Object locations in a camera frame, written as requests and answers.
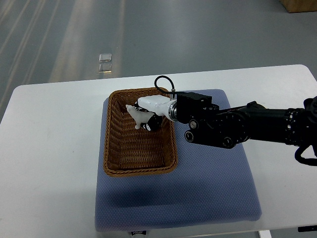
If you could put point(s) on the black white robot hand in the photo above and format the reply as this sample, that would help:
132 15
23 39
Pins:
161 106

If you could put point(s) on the white bear figurine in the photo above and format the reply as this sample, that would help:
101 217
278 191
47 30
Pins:
138 116

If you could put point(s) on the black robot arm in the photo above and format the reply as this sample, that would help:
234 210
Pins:
211 126

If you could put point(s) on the brown wicker basket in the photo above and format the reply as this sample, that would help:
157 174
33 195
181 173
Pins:
134 152

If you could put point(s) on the upper metal floor plate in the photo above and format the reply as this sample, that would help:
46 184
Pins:
105 57

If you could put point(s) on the blue padded mat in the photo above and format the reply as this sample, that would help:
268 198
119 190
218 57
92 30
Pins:
209 185

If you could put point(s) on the white table leg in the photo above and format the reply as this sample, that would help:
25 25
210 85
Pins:
264 234

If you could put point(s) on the wooden box corner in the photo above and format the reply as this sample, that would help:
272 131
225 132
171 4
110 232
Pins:
298 6

